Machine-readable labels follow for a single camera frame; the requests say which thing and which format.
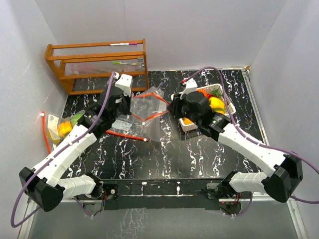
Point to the yellow banana bunch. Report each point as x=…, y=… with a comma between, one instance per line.
x=217, y=105

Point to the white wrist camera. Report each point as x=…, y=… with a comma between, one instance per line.
x=190, y=85
x=125, y=84

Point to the yellow bell pepper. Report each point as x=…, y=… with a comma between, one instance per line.
x=64, y=129

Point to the red tomato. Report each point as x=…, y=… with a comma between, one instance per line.
x=206, y=94

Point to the wooden orange shelf rack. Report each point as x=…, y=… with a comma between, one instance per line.
x=73, y=62

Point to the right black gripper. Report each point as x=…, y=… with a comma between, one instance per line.
x=173, y=107

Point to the pink white marker pen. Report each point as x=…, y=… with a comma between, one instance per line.
x=124, y=44

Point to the green marker pen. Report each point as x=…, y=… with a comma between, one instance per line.
x=124, y=63

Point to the light green cabbage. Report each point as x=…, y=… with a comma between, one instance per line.
x=75, y=118

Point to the orange fruit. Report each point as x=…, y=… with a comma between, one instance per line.
x=186, y=121

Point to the clear red zip bag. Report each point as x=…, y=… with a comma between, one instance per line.
x=56, y=128

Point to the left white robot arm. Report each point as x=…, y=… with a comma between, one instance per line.
x=43, y=183

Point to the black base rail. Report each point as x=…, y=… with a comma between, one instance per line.
x=117, y=194

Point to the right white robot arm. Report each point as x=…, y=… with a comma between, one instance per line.
x=280, y=173

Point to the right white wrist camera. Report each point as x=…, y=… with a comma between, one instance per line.
x=190, y=85

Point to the white plastic basket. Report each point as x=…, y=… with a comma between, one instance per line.
x=215, y=96

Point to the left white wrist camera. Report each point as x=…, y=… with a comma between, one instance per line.
x=125, y=84

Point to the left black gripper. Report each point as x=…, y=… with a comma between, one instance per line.
x=128, y=100

